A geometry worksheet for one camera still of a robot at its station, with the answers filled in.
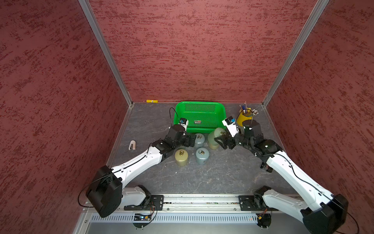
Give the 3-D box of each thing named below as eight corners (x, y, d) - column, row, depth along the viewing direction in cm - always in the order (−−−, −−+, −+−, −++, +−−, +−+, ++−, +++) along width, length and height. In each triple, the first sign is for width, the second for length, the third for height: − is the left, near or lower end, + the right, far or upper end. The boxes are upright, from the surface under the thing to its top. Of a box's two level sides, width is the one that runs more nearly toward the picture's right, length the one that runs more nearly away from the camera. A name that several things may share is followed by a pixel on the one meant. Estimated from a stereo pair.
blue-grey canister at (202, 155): (195, 165, 90) (196, 158, 82) (195, 154, 94) (195, 147, 87) (208, 165, 90) (210, 158, 82) (207, 154, 94) (209, 147, 87)
